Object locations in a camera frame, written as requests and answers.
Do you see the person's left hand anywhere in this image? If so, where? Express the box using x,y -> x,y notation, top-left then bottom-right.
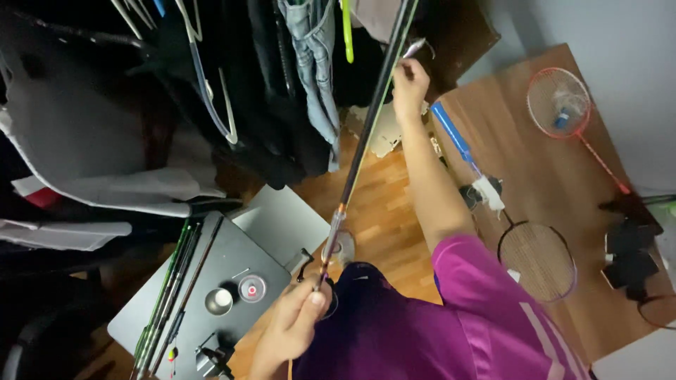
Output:
255,275 -> 334,366

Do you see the person's right hand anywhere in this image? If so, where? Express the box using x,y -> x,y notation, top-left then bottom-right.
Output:
392,58 -> 431,125

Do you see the silver pink rod tip piece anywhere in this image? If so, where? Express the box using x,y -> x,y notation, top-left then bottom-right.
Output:
402,38 -> 427,59

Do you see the black fishing rod green stripe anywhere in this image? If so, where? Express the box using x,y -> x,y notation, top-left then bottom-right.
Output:
314,0 -> 421,292

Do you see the dark brown wooden cabinet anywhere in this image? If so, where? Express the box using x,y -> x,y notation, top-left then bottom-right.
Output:
409,0 -> 501,102

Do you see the torn cardboard piece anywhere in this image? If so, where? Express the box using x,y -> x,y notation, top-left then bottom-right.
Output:
345,101 -> 430,158

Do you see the red badminton racket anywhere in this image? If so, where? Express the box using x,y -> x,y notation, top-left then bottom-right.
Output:
526,66 -> 632,195

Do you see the clothes rack with hanging clothes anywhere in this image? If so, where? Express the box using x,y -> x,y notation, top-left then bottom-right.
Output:
0,0 -> 402,191

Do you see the white cloth scrap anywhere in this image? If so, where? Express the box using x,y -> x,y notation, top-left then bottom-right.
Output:
471,174 -> 506,213

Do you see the white shuttlecock blue base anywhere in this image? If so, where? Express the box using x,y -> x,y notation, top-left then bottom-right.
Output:
551,91 -> 583,131

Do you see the clear plastic spool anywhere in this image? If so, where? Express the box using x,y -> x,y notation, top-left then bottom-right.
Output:
321,229 -> 356,268

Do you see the grey flat board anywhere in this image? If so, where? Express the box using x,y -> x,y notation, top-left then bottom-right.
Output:
231,185 -> 331,271

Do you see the person's purple shirt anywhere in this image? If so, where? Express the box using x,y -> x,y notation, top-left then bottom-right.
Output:
290,235 -> 593,380

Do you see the clear line spool red centre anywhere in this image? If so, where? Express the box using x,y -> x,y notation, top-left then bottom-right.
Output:
238,274 -> 267,304

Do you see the heap of black items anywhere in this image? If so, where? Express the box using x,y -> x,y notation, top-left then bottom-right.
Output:
599,194 -> 665,303

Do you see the small metal cup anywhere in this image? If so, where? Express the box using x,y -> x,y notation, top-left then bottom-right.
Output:
204,287 -> 234,317

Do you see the thin brown fishing rod section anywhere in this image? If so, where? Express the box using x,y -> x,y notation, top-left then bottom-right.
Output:
150,215 -> 226,376

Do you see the black fishing rod section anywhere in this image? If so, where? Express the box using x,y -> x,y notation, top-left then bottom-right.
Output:
138,222 -> 205,373

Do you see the dark grey folding table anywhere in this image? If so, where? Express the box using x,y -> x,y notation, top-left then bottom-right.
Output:
108,211 -> 292,380

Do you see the green fishing rod section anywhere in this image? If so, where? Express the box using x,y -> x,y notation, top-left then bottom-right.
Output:
131,219 -> 192,380

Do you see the grey white garment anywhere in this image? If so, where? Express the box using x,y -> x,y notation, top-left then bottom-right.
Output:
0,50 -> 229,218

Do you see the black clamp tool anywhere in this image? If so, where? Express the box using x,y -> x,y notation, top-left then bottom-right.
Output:
194,332 -> 236,380

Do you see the dark framed badminton racket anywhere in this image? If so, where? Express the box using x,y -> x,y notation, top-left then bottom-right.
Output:
637,294 -> 676,331

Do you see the white folded cloth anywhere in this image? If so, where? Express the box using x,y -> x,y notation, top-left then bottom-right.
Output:
0,218 -> 133,252

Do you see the black office chair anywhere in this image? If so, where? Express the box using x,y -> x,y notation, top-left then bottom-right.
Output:
0,293 -> 109,380

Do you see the blue handled badminton racket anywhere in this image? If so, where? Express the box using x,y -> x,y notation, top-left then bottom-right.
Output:
430,101 -> 578,304

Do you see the black hook handle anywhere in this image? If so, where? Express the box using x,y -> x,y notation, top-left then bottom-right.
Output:
296,247 -> 315,284

